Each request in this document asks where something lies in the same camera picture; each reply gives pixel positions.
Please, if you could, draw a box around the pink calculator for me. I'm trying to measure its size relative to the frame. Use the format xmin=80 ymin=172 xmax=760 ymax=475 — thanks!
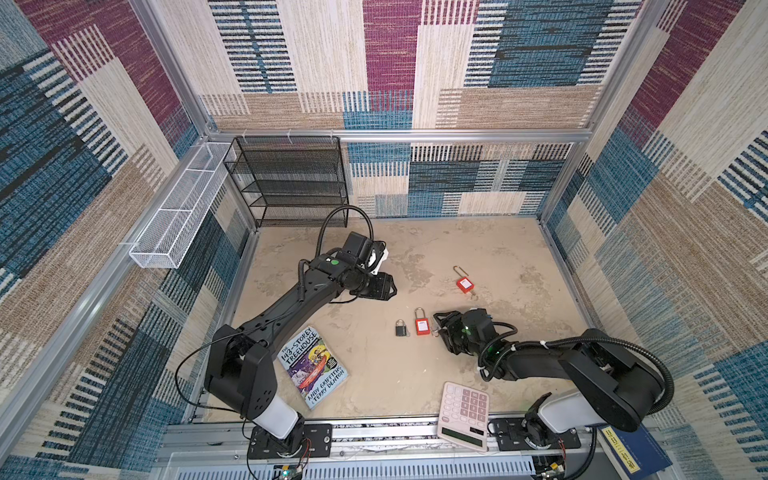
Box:
xmin=437 ymin=382 xmax=490 ymax=452

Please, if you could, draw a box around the small black padlock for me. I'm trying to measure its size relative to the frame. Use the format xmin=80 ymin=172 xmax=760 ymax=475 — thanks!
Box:
xmin=395 ymin=319 xmax=410 ymax=337

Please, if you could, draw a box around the white wire mesh basket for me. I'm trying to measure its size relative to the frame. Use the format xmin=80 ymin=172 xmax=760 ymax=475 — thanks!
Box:
xmin=129 ymin=142 xmax=230 ymax=269

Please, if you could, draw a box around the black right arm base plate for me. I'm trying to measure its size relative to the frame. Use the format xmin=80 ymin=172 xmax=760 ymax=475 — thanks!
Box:
xmin=487 ymin=417 xmax=582 ymax=451

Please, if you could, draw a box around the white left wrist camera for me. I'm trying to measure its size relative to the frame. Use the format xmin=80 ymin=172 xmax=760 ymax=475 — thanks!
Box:
xmin=364 ymin=240 xmax=389 ymax=275

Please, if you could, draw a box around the red padlock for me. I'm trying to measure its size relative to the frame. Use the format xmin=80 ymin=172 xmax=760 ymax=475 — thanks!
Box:
xmin=414 ymin=307 xmax=431 ymax=336
xmin=453 ymin=265 xmax=475 ymax=293

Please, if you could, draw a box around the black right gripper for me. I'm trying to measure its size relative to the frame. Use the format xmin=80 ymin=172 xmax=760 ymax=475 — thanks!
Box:
xmin=432 ymin=310 xmax=484 ymax=359

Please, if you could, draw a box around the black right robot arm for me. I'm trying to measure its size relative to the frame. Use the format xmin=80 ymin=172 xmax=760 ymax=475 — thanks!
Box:
xmin=433 ymin=308 xmax=675 ymax=433

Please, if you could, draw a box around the purple treehouse book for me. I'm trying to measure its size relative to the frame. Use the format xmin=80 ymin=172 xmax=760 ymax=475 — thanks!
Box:
xmin=277 ymin=326 xmax=349 ymax=410

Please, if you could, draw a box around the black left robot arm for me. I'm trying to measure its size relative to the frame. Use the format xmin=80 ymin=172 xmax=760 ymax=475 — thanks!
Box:
xmin=204 ymin=232 xmax=397 ymax=453

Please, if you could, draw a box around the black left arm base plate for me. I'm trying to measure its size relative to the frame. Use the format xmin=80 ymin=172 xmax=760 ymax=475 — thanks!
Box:
xmin=247 ymin=419 xmax=333 ymax=460

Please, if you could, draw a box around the blue box with yellow label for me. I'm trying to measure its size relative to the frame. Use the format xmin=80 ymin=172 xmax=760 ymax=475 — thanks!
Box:
xmin=597 ymin=425 xmax=673 ymax=479

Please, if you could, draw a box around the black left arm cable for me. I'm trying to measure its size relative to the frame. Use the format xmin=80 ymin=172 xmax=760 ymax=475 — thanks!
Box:
xmin=173 ymin=205 xmax=376 ymax=421

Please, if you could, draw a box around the black wire shelf rack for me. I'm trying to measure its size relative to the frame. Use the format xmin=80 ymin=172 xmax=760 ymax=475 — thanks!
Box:
xmin=224 ymin=136 xmax=349 ymax=227

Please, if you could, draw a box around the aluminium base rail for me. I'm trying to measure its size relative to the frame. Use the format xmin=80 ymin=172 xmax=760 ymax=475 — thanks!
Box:
xmin=150 ymin=416 xmax=616 ymax=479

